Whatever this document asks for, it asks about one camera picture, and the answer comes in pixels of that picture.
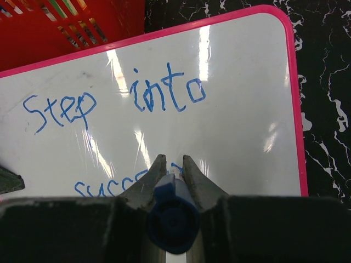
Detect red plastic basket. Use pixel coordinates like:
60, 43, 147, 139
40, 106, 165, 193
1, 1, 145, 71

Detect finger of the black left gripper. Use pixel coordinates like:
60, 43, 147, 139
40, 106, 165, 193
0, 166, 25, 193

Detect blue whiteboard marker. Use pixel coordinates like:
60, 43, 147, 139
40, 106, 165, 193
146, 174, 200, 255

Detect pink framed whiteboard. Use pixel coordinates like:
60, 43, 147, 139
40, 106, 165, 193
1, 5, 308, 200

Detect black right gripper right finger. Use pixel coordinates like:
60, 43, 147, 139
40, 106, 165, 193
183, 155, 350, 262

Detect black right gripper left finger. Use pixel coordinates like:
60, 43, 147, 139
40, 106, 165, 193
1, 154, 166, 262

